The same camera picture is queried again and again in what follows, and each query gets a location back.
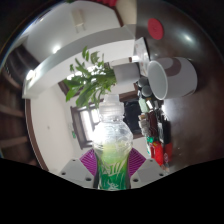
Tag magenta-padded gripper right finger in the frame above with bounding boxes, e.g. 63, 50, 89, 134
128, 148, 167, 190

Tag clear green-label drink bottle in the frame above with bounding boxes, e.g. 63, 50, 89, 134
91, 93, 134, 191

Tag dark framed window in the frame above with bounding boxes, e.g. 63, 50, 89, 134
69, 104, 101, 150

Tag white mug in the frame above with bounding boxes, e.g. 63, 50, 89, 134
147, 56, 199, 101

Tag small black box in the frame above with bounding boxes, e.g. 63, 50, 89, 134
161, 114, 173, 145

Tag grey microphone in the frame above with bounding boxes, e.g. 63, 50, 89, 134
140, 85, 154, 98
137, 76, 151, 88

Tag printed paper booklet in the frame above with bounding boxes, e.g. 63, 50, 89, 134
132, 36, 151, 77

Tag large plant in white pot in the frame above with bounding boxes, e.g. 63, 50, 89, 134
62, 46, 141, 111

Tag red plastic box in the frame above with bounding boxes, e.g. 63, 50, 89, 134
151, 141, 175, 167

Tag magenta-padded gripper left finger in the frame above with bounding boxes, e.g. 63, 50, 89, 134
58, 148, 98, 190

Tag box of wrapped snacks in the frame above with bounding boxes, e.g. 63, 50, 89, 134
138, 112, 158, 135

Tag flat round red coaster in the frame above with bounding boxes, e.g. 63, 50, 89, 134
147, 17, 165, 41

